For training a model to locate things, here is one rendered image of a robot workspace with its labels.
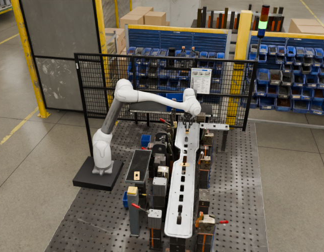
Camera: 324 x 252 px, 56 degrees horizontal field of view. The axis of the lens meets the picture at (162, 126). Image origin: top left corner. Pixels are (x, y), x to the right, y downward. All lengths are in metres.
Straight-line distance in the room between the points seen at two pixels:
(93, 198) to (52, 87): 2.69
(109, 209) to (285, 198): 2.16
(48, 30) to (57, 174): 1.99
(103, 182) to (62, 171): 1.47
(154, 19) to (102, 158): 4.58
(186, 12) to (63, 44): 4.98
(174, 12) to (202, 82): 5.88
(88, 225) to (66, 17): 2.87
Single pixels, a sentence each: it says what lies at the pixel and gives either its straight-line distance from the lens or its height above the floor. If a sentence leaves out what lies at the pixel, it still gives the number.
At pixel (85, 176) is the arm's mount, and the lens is 2.90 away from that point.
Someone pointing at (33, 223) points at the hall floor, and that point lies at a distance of 3.70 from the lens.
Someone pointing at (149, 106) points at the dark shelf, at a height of 1.03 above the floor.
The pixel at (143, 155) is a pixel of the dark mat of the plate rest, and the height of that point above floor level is 1.16.
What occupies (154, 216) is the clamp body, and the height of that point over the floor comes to 1.06.
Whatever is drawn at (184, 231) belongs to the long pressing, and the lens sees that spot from 2.13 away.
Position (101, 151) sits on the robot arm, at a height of 0.99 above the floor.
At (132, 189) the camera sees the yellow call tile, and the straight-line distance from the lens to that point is 2.16.
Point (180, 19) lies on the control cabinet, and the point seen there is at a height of 0.45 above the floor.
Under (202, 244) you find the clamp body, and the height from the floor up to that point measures 0.82.
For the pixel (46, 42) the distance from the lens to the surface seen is 4.80.
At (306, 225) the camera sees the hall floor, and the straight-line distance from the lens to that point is 3.76.
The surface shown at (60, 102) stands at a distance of 5.17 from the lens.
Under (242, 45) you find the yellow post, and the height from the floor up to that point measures 1.69.
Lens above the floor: 2.69
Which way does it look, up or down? 34 degrees down
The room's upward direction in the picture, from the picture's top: straight up
